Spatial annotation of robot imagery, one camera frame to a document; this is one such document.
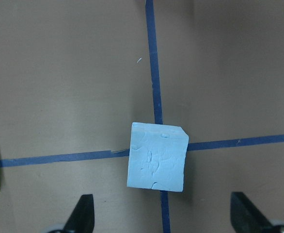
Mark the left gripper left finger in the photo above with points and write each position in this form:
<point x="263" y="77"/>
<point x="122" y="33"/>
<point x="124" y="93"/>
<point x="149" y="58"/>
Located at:
<point x="81" y="219"/>

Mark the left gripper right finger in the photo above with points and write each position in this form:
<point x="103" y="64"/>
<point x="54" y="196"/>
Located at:
<point x="246" y="218"/>

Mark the light blue block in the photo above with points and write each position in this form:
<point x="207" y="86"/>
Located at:
<point x="157" y="157"/>

